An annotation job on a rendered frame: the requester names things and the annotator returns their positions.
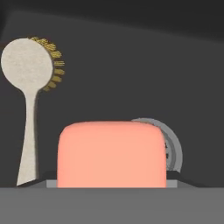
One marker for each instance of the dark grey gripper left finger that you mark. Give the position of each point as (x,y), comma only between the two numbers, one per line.
(51,183)

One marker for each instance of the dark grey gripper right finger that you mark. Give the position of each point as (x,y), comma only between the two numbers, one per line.
(172,183)

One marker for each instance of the dark grey sink basin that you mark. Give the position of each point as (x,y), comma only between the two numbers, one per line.
(128,73)

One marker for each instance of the white dish brush yellow bristles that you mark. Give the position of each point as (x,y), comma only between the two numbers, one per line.
(26,64)

